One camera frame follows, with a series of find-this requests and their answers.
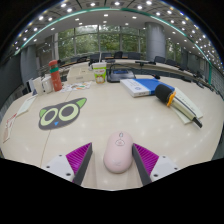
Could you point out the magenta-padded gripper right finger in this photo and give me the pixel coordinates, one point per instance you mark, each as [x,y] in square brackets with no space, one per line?
[147,158]

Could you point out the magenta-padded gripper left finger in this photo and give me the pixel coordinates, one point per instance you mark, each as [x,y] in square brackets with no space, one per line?
[78,156]

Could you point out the pink computer mouse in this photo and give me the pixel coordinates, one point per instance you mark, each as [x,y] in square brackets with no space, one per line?
[118,155]

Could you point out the grey cat-face mouse pad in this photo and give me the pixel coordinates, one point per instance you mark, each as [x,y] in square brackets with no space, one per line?
[50,124]

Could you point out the black handheld microphone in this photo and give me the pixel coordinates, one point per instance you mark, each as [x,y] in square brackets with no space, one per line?
[163,92]

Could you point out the colourful sticker sheet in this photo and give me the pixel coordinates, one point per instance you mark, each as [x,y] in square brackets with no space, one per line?
[76,86]

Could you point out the white booklet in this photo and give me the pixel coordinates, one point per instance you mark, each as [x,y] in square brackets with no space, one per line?
[192,104]

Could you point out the blue and white book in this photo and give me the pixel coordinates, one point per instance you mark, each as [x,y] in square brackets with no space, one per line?
[140,87]

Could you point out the white paper document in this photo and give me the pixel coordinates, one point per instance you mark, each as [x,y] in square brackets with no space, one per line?
[26,106]

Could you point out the red and white leaflet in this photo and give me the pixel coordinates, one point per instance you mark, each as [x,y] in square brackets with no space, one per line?
[9,128]

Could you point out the white lidded mug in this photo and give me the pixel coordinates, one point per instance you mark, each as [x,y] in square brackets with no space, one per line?
[47,85]

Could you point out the cream cardboard box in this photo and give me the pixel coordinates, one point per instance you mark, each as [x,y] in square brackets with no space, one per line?
[80,76]

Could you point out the white paper cup stack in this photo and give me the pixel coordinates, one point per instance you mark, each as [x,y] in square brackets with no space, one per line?
[37,86]

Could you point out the red drink bottle green band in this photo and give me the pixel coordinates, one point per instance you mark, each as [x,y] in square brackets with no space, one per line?
[55,78]

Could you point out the printed green-white paper cup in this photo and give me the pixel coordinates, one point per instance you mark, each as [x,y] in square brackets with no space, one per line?
[99,74]

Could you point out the black desk console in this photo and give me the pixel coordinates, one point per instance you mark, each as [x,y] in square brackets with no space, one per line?
[120,76]

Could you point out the long curved conference desk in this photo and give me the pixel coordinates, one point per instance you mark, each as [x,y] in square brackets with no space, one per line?
[133,63]

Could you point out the dark office chairs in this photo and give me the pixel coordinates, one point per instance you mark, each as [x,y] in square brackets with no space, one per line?
[118,55]

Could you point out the ceiling lights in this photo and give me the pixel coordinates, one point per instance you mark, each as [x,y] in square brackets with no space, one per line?
[69,10]

